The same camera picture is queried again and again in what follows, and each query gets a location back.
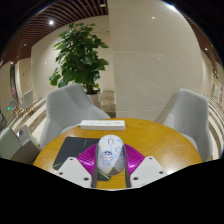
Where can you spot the green potted plant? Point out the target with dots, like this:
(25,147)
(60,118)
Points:
(80,56)

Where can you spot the red white poster stand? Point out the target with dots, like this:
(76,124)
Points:
(220,95)

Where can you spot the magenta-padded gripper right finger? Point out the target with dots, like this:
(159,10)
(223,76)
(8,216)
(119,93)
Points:
(140,165)

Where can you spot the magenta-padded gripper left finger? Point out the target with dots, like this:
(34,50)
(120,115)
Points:
(81,165)

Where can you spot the grey-green armchair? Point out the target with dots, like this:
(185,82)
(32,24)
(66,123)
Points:
(15,143)

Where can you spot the small white chair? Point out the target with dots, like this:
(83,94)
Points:
(27,99)

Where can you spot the white cartoon-print computer mouse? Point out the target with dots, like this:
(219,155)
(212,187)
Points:
(110,155)

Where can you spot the black mouse pad green lines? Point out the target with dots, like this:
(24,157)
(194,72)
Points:
(71,148)

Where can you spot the white rectangular box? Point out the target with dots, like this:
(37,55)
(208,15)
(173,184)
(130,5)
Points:
(102,124)

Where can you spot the grey shell chair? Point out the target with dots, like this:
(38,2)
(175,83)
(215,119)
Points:
(191,116)
(70,110)

